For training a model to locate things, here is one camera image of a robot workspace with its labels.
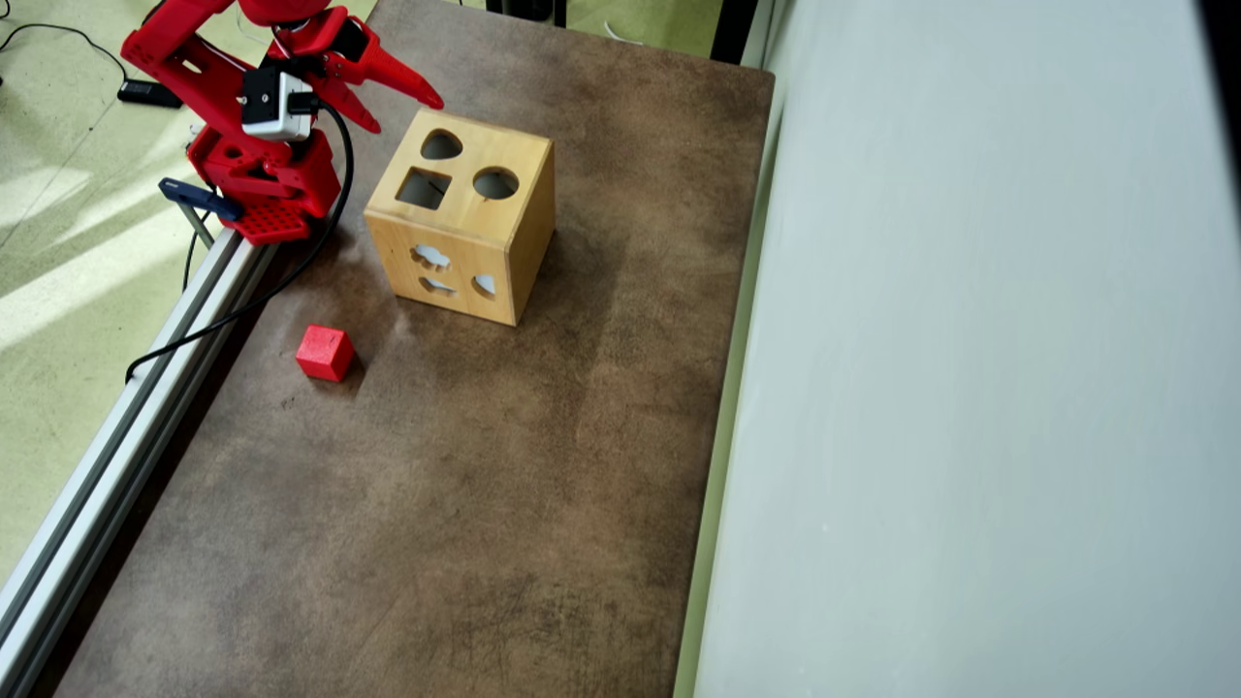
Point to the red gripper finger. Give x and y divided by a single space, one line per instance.
344 102
388 73

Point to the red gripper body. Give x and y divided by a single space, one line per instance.
339 56

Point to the red cube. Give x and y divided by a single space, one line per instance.
325 354

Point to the red robot arm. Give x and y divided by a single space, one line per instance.
218 92

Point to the black furniture leg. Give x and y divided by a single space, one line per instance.
528 10

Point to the blue clamp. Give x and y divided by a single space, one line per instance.
199 197

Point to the black power adapter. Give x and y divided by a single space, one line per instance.
145 93

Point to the wooden shape sorter box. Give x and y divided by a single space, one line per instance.
528 223

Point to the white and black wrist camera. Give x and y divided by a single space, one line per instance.
276 111

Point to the dark vertical post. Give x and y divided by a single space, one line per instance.
734 29

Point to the aluminium profile rail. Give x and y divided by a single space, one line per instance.
126 427

